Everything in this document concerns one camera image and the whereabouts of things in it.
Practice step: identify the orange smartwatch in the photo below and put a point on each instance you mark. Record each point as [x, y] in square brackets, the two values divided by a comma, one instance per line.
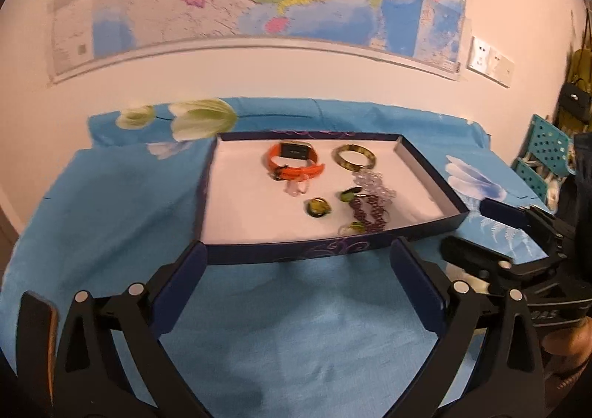
[293, 161]

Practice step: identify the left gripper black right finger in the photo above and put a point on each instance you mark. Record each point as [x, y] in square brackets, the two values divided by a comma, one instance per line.
[507, 379]

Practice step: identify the right hand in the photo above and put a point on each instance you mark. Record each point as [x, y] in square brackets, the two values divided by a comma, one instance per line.
[570, 348]

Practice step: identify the white tray with navy rim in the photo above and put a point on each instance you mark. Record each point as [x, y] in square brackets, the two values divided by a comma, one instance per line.
[244, 216]

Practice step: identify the green glass pendant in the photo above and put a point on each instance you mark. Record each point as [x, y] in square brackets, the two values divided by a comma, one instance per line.
[350, 194]

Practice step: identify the white wall socket panel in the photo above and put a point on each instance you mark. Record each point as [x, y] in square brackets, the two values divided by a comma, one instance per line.
[490, 62]

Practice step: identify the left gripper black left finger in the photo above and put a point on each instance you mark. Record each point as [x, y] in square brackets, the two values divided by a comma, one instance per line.
[89, 379]

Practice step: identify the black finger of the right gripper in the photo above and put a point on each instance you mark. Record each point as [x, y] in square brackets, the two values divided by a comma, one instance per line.
[474, 259]
[529, 219]

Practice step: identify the small green glass charm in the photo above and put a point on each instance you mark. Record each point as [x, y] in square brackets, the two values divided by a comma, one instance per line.
[354, 228]

